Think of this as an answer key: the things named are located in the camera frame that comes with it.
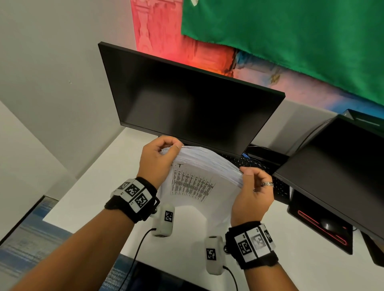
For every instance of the person's right hand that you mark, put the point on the person's right hand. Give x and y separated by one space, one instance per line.
252 204

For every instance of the person's left hand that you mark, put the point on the person's left hand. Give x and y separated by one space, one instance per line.
153 165

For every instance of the stack of white printed papers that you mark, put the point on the stack of white printed papers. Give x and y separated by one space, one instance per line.
210 180

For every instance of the person's left forearm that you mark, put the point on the person's left forearm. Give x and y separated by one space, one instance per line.
75 254

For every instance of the person's right forearm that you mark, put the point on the person's right forearm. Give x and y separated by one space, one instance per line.
270 278

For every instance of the person's dark trousers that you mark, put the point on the person's dark trousers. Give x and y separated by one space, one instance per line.
156 281

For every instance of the black keyboard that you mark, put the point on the black keyboard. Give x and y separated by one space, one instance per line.
279 189

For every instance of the black mouse pad red trim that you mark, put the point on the black mouse pad red trim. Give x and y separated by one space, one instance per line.
300 207

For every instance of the glossy black box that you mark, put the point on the glossy black box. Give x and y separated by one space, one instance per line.
270 156

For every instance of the white table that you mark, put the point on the white table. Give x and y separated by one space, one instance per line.
105 186

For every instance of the black left wristband with markers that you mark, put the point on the black left wristband with markers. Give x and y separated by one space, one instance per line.
117 205

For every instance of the black wristband with markers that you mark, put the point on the black wristband with markers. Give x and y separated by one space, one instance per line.
261 262
117 205

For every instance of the black right wristband with markers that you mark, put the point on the black right wristband with markers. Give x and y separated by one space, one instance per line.
261 262

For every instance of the black computer monitor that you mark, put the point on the black computer monitor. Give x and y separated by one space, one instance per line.
186 105
336 174

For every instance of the black computer mouse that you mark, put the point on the black computer mouse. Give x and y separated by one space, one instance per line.
328 225

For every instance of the grey desk divider panel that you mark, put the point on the grey desk divider panel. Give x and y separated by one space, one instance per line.
294 120

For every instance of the black flat device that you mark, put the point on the black flat device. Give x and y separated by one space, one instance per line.
373 248

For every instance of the dark grey box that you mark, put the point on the dark grey box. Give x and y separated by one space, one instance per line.
366 118

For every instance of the green cloth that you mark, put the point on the green cloth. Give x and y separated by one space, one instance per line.
285 36

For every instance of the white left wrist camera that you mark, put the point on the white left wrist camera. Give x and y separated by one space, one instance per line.
160 228

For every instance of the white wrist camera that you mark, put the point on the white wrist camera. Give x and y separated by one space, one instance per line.
214 266
160 228

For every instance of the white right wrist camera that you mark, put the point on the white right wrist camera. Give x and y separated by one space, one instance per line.
214 266

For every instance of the colourful wall painting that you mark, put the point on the colourful wall painting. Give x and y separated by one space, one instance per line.
162 30

